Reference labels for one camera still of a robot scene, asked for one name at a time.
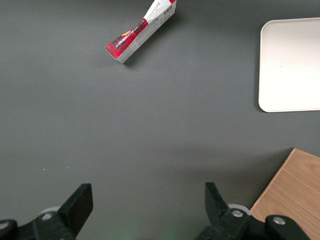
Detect wooden drawer cabinet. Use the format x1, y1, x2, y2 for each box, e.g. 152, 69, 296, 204
249, 147, 320, 240

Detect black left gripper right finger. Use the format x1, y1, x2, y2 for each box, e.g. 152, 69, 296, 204
194, 182, 311, 240

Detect red tartan cookie box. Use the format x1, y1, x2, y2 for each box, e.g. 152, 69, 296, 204
104, 0, 178, 66

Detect cream rectangular tray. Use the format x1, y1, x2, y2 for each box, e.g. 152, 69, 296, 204
257, 17, 320, 114

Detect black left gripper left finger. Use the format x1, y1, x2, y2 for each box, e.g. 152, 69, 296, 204
0, 183, 94, 240

